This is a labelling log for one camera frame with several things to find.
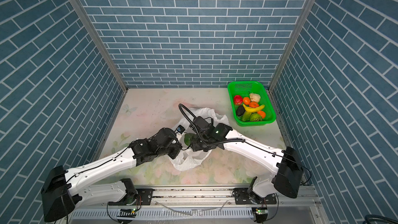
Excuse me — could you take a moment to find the left controller board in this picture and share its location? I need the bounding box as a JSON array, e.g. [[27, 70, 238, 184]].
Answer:
[[116, 208, 137, 224]]

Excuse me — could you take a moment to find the black cable bottom right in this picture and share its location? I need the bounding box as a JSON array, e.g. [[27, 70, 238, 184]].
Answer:
[[363, 214, 398, 224]]

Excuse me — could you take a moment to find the white vented cable duct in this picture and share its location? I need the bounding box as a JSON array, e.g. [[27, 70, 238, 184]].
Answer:
[[71, 207, 253, 220]]

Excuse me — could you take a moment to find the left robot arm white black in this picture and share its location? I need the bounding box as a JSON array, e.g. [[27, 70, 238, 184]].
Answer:
[[40, 125, 185, 223]]

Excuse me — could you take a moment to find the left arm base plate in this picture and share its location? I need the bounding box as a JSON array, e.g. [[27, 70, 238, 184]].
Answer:
[[108, 188, 154, 206]]

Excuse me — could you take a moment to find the right controller board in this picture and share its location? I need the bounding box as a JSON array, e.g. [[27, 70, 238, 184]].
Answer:
[[251, 207, 268, 224]]

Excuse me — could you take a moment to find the dark avocado toy fruit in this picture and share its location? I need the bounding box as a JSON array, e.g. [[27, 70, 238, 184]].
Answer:
[[235, 105, 246, 117]]

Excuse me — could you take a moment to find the orange toy fruit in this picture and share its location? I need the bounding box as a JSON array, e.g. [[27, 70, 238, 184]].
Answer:
[[243, 97, 251, 106], [249, 102, 259, 108], [257, 111, 266, 119]]

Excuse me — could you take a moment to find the red toy fruit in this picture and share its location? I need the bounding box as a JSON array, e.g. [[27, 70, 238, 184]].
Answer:
[[233, 95, 243, 106]]

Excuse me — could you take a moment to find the green toy fruit in basket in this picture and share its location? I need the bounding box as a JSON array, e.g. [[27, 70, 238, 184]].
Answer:
[[249, 113, 263, 122]]

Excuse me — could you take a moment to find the controller board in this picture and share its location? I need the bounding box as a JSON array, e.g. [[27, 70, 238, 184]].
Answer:
[[116, 208, 137, 224], [251, 207, 268, 224]]

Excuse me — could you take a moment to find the beige toy fruit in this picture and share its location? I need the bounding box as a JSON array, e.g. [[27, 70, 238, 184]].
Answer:
[[249, 93, 261, 103]]

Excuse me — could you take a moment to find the aluminium mounting rail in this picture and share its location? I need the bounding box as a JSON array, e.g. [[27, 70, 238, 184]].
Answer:
[[77, 182, 321, 207]]

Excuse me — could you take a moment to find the green toy vegetable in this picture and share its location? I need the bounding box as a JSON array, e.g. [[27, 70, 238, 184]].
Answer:
[[240, 111, 252, 122]]

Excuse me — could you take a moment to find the green plastic basket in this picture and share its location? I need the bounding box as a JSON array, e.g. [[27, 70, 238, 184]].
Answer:
[[228, 81, 276, 127]]

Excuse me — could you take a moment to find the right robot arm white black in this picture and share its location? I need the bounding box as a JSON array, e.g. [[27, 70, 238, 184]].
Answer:
[[188, 117, 304, 199]]

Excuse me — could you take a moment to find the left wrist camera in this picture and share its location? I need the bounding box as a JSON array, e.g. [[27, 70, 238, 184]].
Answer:
[[175, 125, 185, 135]]

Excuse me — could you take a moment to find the green round toy fruit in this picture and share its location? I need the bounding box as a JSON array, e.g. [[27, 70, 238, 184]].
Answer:
[[183, 133, 196, 147]]

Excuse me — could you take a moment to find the orange toy fruit in basket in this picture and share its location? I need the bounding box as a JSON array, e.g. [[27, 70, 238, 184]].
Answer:
[[257, 111, 266, 119]]

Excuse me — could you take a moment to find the white plastic bag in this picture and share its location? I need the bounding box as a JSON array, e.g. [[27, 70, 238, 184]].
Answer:
[[167, 107, 231, 172]]

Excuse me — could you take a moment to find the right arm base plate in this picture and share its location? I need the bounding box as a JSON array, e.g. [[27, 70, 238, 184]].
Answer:
[[232, 187, 277, 205]]

